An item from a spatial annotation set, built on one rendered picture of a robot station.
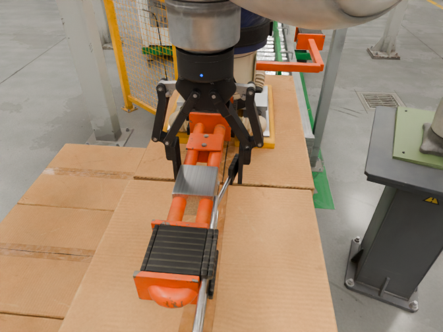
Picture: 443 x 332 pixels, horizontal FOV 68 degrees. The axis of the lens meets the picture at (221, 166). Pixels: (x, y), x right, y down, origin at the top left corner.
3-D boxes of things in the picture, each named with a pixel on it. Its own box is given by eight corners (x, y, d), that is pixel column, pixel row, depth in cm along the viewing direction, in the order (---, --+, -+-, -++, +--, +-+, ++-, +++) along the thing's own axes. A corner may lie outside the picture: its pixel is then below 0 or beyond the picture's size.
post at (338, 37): (304, 161, 230) (336, 8, 168) (314, 162, 230) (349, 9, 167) (306, 167, 225) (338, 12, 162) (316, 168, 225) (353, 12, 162)
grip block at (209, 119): (192, 118, 73) (191, 93, 69) (236, 120, 72) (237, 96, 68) (186, 139, 66) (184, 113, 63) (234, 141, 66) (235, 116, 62)
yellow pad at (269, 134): (240, 88, 108) (241, 74, 105) (271, 89, 107) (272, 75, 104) (234, 147, 81) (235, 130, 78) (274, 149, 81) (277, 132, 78)
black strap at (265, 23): (186, 19, 90) (185, 3, 88) (270, 22, 89) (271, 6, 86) (169, 46, 73) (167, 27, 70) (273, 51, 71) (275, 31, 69)
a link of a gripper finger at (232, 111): (209, 83, 47) (217, 78, 47) (246, 140, 53) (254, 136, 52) (206, 95, 44) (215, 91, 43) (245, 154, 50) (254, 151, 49)
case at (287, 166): (188, 157, 144) (182, 70, 119) (280, 163, 141) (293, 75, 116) (154, 278, 97) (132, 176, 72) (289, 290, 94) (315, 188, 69)
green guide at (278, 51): (271, 14, 331) (272, 4, 325) (282, 14, 330) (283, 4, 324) (277, 79, 206) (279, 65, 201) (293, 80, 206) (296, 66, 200)
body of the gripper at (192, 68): (239, 35, 44) (237, 97, 50) (177, 33, 45) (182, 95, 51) (236, 55, 38) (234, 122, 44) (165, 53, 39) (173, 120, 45)
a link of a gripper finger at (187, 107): (202, 95, 44) (193, 90, 44) (167, 150, 50) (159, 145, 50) (206, 83, 47) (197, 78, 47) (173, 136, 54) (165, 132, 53)
